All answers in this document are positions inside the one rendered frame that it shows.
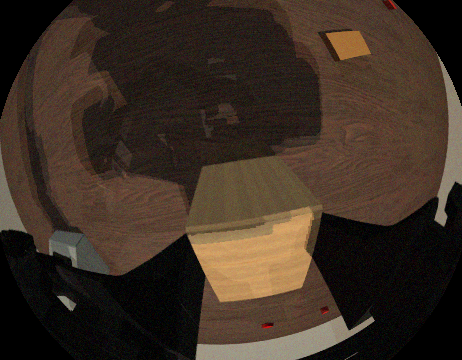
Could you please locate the orange rectangular block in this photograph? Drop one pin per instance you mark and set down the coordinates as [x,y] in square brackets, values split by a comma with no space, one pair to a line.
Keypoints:
[344,45]

